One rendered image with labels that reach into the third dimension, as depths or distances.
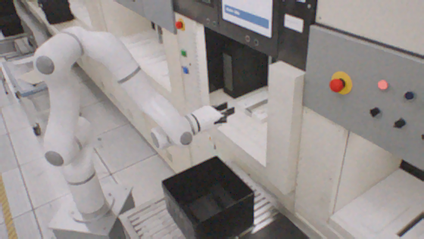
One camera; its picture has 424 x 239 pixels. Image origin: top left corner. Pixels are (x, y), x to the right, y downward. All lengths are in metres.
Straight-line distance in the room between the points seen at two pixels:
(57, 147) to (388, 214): 1.22
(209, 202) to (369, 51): 0.93
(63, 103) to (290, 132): 0.79
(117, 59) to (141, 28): 2.16
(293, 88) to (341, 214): 0.53
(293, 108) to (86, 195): 0.91
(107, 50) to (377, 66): 0.76
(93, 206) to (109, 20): 1.89
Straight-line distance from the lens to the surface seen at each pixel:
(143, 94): 1.16
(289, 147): 1.30
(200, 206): 1.56
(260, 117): 1.83
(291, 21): 1.16
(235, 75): 1.97
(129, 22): 3.22
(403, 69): 0.96
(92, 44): 1.15
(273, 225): 1.37
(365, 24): 1.01
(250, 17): 1.31
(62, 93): 1.28
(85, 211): 1.65
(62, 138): 1.36
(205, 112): 1.31
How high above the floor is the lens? 1.93
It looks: 35 degrees down
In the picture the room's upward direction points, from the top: 4 degrees counter-clockwise
